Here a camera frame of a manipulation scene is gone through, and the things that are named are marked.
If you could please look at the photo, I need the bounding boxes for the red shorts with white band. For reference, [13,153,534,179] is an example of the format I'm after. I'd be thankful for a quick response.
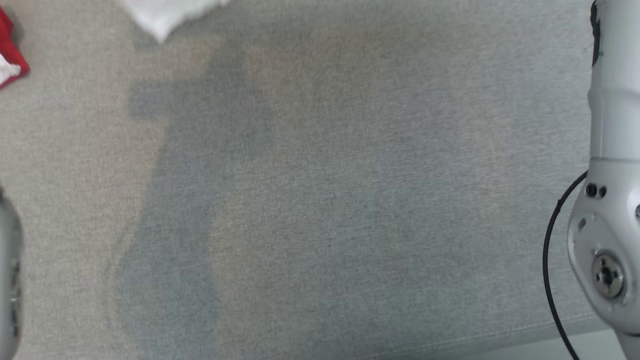
[0,7,31,91]

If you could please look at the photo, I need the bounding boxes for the white cloth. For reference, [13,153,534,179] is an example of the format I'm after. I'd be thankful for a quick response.
[117,0,233,45]

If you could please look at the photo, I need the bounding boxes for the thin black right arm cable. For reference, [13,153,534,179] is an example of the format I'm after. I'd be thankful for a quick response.
[542,170,589,360]

